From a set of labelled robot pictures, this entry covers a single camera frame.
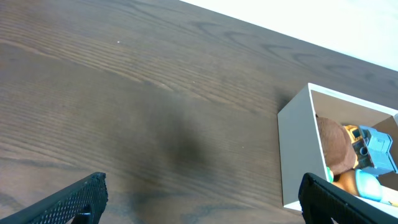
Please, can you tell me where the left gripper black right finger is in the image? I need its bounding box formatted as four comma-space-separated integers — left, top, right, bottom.
298, 172, 397, 224

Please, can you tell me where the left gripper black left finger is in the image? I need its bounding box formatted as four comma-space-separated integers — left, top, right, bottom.
1, 172, 108, 224

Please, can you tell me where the brown plush bear toy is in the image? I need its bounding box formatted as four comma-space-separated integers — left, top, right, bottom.
316, 116, 358, 175

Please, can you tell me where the yellow grey toy truck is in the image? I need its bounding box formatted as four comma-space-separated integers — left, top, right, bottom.
344, 125, 397, 177

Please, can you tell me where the white cardboard box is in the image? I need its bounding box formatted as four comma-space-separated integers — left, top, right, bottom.
277, 83, 397, 211

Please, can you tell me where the green ribbed round toy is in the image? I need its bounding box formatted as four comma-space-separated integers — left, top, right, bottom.
326, 167, 334, 183

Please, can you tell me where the orange duck toy blue cap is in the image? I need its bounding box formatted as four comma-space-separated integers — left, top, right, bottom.
332, 169, 382, 202

